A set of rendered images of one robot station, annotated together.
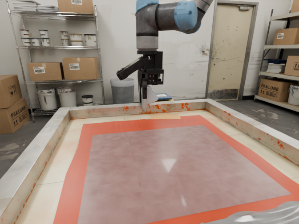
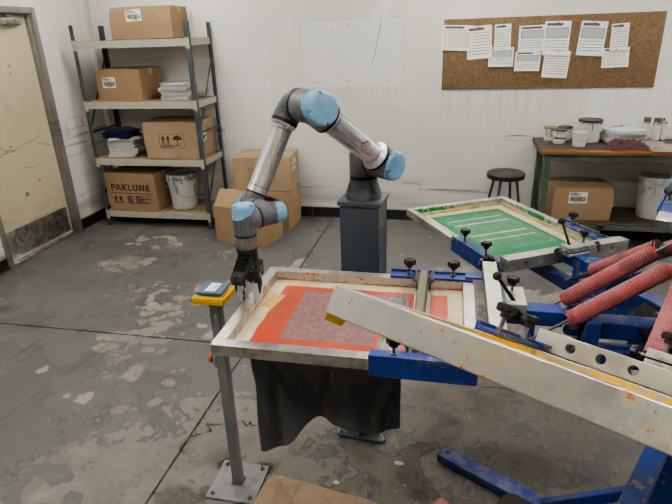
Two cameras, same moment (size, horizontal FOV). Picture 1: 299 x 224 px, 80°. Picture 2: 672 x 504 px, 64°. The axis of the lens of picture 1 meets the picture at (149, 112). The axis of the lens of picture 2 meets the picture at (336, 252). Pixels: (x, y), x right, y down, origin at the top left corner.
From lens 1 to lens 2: 1.60 m
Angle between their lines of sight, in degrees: 60
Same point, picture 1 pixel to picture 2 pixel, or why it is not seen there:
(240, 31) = (19, 75)
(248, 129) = (336, 278)
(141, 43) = (251, 244)
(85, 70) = not seen: outside the picture
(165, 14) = (270, 217)
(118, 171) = (337, 332)
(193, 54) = not seen: outside the picture
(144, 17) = (252, 222)
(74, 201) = (352, 346)
